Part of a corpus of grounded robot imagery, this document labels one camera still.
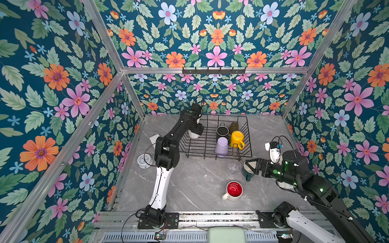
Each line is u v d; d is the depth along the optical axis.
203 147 1.00
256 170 0.57
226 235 0.68
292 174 0.48
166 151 0.64
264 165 0.56
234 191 0.82
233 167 0.90
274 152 0.59
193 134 0.96
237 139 0.93
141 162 0.91
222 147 0.88
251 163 0.63
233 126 1.02
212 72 0.94
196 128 0.91
